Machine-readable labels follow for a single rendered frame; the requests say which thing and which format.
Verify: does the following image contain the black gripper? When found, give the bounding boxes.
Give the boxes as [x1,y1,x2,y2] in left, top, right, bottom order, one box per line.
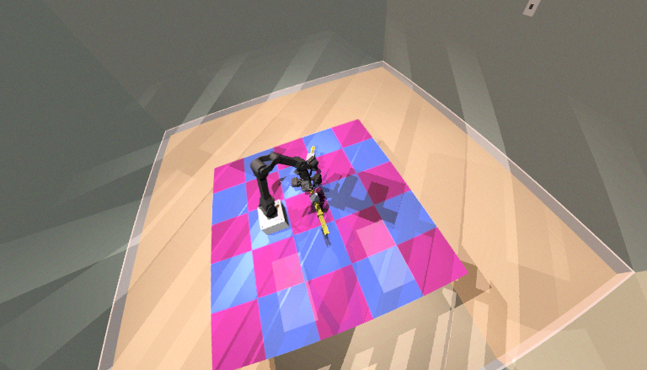
[291,174,322,188]

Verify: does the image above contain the yellow octagonal bar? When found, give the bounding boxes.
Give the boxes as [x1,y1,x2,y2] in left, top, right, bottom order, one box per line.
[309,189,329,235]

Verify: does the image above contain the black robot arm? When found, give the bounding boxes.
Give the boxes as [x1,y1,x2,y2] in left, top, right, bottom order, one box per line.
[250,152,318,220]

